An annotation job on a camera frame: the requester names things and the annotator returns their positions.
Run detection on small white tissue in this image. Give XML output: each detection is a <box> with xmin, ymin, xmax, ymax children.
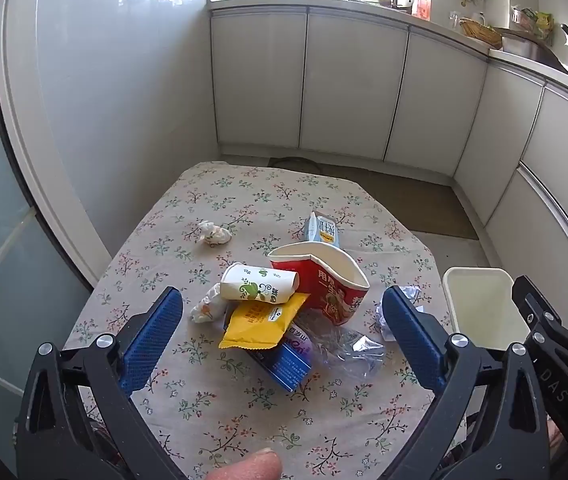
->
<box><xmin>196</xmin><ymin>220</ymin><xmax>232</xmax><ymax>247</ymax></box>

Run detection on floral tablecloth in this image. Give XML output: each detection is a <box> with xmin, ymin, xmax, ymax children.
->
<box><xmin>61</xmin><ymin>160</ymin><xmax>457</xmax><ymax>480</ymax></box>

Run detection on yellow snack packet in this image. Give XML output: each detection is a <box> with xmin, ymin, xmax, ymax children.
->
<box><xmin>218</xmin><ymin>291</ymin><xmax>311</xmax><ymax>350</ymax></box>

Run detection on white plastic bin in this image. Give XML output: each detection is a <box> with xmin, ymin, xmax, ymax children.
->
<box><xmin>442</xmin><ymin>266</ymin><xmax>532</xmax><ymax>351</ymax></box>

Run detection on blue toothpaste box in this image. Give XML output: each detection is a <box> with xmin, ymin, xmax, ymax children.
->
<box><xmin>244</xmin><ymin>325</ymin><xmax>317</xmax><ymax>392</ymax></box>

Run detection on white paper cup green print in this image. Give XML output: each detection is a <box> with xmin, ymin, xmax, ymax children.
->
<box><xmin>220</xmin><ymin>262</ymin><xmax>300</xmax><ymax>306</ymax></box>

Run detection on person's left hand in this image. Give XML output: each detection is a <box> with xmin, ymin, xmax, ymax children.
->
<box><xmin>206</xmin><ymin>447</ymin><xmax>283</xmax><ymax>480</ymax></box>

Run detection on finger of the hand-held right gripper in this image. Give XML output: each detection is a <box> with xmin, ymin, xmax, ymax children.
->
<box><xmin>511</xmin><ymin>275</ymin><xmax>568</xmax><ymax>376</ymax></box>

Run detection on wicker basket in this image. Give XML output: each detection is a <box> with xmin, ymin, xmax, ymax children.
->
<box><xmin>458</xmin><ymin>17</ymin><xmax>504</xmax><ymax>50</ymax></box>

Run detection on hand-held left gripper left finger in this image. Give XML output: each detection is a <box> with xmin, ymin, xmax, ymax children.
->
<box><xmin>14</xmin><ymin>286</ymin><xmax>185</xmax><ymax>480</ymax></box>

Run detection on dark floor mat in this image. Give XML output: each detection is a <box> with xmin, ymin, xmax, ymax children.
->
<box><xmin>269</xmin><ymin>156</ymin><xmax>321</xmax><ymax>168</ymax></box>

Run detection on white kitchen cabinets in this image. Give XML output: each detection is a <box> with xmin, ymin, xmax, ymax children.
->
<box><xmin>207</xmin><ymin>0</ymin><xmax>568</xmax><ymax>321</ymax></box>

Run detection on white framed glass door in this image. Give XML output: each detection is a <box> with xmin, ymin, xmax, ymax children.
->
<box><xmin>0</xmin><ymin>0</ymin><xmax>115</xmax><ymax>461</ymax></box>

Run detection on blue milk carton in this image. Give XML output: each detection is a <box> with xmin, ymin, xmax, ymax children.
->
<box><xmin>303</xmin><ymin>211</ymin><xmax>341</xmax><ymax>249</ymax></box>

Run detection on crushed clear plastic bottle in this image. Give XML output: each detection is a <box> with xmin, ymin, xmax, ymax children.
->
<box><xmin>294</xmin><ymin>310</ymin><xmax>385</xmax><ymax>376</ymax></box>

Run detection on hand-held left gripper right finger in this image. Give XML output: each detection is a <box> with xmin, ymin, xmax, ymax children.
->
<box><xmin>381</xmin><ymin>285</ymin><xmax>552</xmax><ymax>480</ymax></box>

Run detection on brown floor mat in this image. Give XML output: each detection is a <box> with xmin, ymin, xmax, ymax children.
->
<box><xmin>314</xmin><ymin>162</ymin><xmax>479</xmax><ymax>241</ymax></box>

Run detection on crushed red noodle cup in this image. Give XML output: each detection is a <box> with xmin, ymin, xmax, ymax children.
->
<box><xmin>268</xmin><ymin>241</ymin><xmax>371</xmax><ymax>327</ymax></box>

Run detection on green snack bags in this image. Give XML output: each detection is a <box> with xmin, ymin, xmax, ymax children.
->
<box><xmin>511</xmin><ymin>6</ymin><xmax>555</xmax><ymax>41</ymax></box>

